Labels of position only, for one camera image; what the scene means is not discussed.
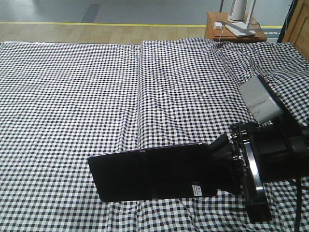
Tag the wooden bedside table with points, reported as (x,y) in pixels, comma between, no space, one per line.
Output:
(221,35)

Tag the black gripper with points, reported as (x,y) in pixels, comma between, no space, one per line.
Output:
(277,150)

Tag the white power adapter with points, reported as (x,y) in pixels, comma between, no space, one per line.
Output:
(218,25)

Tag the black white checkered bedsheet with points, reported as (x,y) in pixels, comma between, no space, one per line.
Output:
(61,103)

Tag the black foldable smartphone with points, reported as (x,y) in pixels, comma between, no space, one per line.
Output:
(167,172)

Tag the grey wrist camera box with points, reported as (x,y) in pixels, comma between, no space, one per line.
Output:
(259,101)

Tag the wooden headboard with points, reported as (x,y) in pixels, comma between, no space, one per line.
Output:
(298,30)

